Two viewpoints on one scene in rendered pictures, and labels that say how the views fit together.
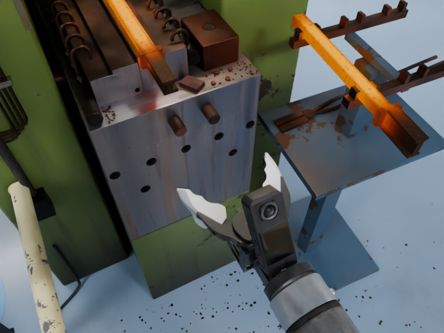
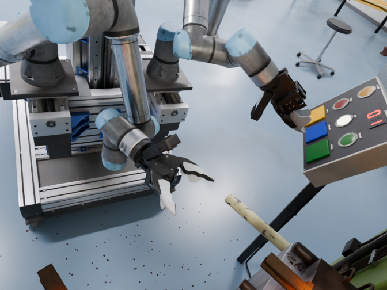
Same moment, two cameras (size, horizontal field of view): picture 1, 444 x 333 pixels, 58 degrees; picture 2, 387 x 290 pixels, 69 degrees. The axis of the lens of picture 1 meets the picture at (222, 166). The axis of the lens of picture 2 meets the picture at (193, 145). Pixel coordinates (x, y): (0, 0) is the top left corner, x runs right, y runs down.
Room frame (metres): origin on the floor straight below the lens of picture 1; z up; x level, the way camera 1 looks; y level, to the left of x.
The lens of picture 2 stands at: (0.67, -0.29, 1.55)
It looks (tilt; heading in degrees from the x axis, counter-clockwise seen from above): 44 degrees down; 143
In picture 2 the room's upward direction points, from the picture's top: 22 degrees clockwise
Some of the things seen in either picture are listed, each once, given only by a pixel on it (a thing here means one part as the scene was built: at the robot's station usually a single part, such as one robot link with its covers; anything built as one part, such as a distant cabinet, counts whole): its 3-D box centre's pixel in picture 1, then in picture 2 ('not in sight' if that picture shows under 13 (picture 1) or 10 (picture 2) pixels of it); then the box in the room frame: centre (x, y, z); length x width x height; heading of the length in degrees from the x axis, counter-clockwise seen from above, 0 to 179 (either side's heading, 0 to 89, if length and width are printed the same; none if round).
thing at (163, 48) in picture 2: not in sight; (171, 40); (-0.38, 0.19, 0.98); 0.13 x 0.12 x 0.14; 75
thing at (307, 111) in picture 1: (365, 90); not in sight; (0.88, -0.41, 0.70); 0.60 x 0.04 x 0.01; 119
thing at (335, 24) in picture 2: not in sight; (323, 45); (-1.75, 2.93, 0.31); 0.57 x 0.55 x 0.61; 103
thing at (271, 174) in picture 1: (270, 184); (164, 201); (0.36, -0.07, 0.97); 0.09 x 0.03 x 0.06; 171
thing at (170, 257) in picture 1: (166, 189); not in sight; (0.86, 0.21, 0.23); 0.56 x 0.38 x 0.47; 27
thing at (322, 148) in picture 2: not in sight; (318, 152); (0.31, 0.46, 1.01); 0.07 x 0.05 x 0.07; 142
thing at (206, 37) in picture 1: (209, 39); not in sight; (0.77, 0.03, 0.95); 0.12 x 0.09 x 0.07; 27
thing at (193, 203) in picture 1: (201, 214); (196, 176); (0.30, 0.03, 0.97); 0.09 x 0.03 x 0.06; 63
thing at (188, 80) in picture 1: (191, 84); not in sight; (0.65, 0.06, 0.92); 0.04 x 0.03 x 0.01; 59
